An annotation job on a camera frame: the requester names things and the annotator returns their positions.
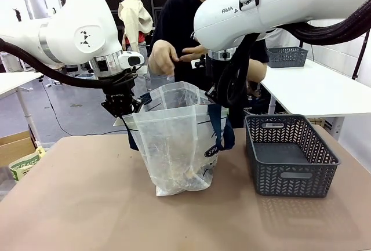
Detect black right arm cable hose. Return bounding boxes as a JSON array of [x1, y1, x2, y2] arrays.
[[204, 13, 371, 108]]

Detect white desk with leg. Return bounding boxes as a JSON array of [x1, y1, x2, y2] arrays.
[[0, 71, 44, 144]]

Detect black slanted pole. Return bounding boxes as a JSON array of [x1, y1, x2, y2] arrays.
[[352, 29, 369, 81]]

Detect person in black t-shirt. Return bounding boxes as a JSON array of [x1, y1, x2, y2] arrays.
[[147, 0, 269, 129]]

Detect white side table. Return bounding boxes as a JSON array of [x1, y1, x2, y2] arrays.
[[259, 59, 371, 141]]

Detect light wooden crate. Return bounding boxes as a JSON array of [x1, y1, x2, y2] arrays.
[[307, 117, 334, 132]]

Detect person's right hand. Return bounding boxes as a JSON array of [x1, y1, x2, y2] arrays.
[[149, 39, 178, 77]]

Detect plain brown cardboard box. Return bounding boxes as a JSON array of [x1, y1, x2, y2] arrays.
[[0, 130, 37, 168]]

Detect person's left forearm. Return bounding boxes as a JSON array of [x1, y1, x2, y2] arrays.
[[245, 59, 267, 89]]

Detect cardboard box green print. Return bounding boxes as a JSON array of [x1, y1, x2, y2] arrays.
[[8, 146, 46, 181]]

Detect mannequin with beige jacket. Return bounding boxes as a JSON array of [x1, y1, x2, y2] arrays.
[[112, 0, 154, 92]]

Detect black floor cable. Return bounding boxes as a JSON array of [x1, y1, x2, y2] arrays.
[[39, 78, 130, 136]]

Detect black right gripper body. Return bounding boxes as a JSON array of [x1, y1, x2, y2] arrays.
[[204, 58, 231, 101]]

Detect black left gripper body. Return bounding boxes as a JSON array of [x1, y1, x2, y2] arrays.
[[100, 72, 143, 118]]

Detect small grey plastic basket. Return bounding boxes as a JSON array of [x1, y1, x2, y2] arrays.
[[265, 46, 309, 68]]

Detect clear plastic bag navy handles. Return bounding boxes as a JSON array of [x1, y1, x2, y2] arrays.
[[114, 81, 235, 197]]

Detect person's left hand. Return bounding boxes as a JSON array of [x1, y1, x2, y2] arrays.
[[179, 45, 210, 62]]

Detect large grey plastic basket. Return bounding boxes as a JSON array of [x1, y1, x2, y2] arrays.
[[244, 114, 341, 198]]

